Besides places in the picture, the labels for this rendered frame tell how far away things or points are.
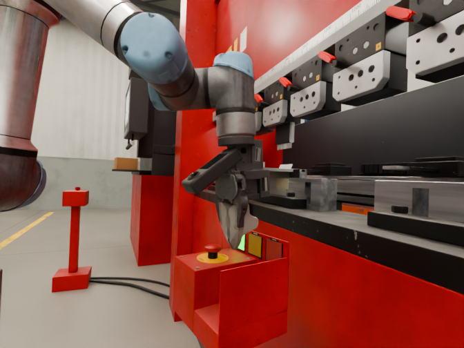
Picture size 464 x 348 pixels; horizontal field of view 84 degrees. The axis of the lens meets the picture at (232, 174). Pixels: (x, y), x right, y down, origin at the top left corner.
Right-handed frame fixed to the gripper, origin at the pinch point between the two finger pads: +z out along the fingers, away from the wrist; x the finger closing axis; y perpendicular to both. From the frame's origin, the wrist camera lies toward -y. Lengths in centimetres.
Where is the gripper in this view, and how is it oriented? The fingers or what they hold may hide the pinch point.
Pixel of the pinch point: (230, 243)
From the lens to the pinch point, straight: 50.7
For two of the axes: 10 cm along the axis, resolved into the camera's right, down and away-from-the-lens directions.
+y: 8.3, -0.5, 5.6
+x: -5.6, -0.1, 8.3
